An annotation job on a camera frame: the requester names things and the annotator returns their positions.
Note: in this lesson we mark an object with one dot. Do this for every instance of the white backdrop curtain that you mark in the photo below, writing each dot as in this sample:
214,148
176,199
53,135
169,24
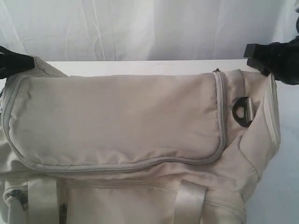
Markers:
123,30

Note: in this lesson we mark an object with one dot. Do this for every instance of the cream fabric duffel bag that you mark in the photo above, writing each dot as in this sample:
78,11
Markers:
134,149

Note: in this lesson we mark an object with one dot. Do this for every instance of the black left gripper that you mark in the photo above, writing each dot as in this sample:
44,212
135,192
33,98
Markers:
12,63

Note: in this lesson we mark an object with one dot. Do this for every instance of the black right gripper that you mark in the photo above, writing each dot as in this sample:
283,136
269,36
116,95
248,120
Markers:
279,59

